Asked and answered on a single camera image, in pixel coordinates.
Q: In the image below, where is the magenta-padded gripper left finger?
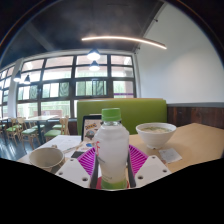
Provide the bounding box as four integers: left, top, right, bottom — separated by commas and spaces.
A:
54, 147, 101, 190

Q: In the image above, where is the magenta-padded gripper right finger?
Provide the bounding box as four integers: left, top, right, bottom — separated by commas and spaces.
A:
125, 144, 173, 189

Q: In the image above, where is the white green-capped drink bottle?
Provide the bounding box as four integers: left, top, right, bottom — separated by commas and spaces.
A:
94, 107, 130, 190

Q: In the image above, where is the small paper receipt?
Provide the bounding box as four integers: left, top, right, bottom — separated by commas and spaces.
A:
158, 147, 183, 165

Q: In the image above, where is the cream patterned paper cup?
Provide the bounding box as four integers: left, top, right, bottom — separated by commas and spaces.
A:
28, 146, 66, 173

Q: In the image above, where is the white paper sheet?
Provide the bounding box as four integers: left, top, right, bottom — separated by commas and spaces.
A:
41, 134, 98, 159

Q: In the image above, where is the white ceramic bowl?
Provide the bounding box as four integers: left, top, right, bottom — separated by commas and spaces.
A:
135, 122, 178, 150

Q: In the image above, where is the group of green-seated wooden chairs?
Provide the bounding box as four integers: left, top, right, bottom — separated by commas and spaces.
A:
1, 115, 71, 148

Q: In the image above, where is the black-framed picture stand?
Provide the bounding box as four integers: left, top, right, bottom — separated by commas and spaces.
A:
80, 114, 103, 141

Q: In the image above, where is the green upholstered bench backrest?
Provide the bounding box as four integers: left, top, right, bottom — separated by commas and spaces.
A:
76, 97, 168, 136

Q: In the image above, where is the wooden dining table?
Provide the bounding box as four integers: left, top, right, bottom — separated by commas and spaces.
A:
24, 114, 58, 144

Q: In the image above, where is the curved strip ceiling light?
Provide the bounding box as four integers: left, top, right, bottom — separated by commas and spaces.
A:
81, 35, 168, 51

